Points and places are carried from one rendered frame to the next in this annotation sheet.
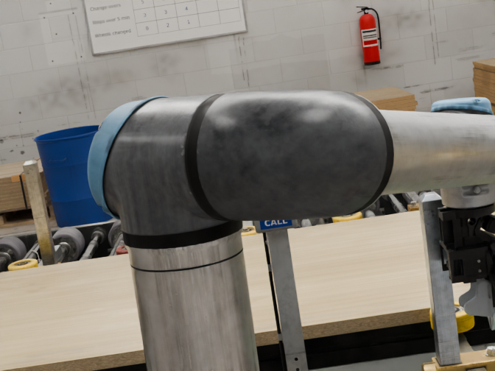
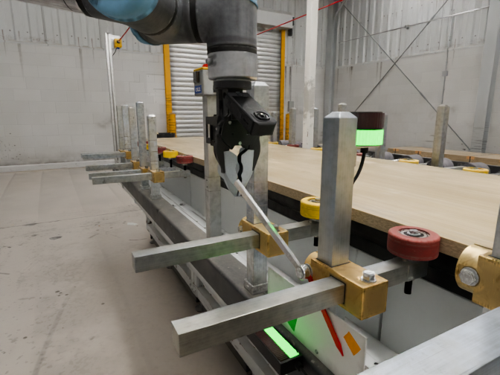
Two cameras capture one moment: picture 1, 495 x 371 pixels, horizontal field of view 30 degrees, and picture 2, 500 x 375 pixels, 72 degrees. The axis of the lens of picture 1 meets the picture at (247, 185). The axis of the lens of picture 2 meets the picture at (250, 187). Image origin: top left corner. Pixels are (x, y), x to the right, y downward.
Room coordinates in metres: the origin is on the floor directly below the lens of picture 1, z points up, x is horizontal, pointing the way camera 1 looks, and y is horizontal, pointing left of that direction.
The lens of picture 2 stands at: (1.12, -0.93, 1.10)
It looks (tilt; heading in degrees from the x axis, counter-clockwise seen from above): 12 degrees down; 61
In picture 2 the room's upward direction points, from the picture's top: straight up
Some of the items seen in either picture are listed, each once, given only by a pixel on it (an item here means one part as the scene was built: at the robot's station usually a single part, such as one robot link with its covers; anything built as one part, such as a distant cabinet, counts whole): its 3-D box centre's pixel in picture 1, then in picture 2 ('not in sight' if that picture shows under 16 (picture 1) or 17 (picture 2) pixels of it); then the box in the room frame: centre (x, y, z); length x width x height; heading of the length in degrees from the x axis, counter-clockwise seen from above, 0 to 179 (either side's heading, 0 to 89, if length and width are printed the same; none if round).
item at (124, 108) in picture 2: not in sight; (127, 141); (1.53, 1.45, 0.92); 0.03 x 0.03 x 0.48; 89
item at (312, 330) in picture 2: not in sight; (306, 321); (1.46, -0.52, 0.75); 0.26 x 0.01 x 0.10; 89
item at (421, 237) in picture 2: not in sight; (411, 262); (1.62, -0.59, 0.85); 0.08 x 0.08 x 0.11
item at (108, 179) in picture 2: not in sight; (143, 177); (1.45, 0.66, 0.82); 0.43 x 0.03 x 0.04; 179
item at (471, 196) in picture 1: (470, 191); (231, 69); (1.41, -0.34, 1.18); 0.10 x 0.09 x 0.05; 179
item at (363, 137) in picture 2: not in sight; (362, 136); (1.53, -0.55, 1.07); 0.06 x 0.06 x 0.02
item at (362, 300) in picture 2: not in sight; (343, 280); (1.49, -0.57, 0.85); 0.13 x 0.06 x 0.05; 89
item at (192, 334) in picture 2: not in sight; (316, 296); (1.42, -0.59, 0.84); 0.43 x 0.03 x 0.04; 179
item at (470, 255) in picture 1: (470, 241); (231, 115); (1.41, -0.34, 1.10); 0.09 x 0.08 x 0.12; 89
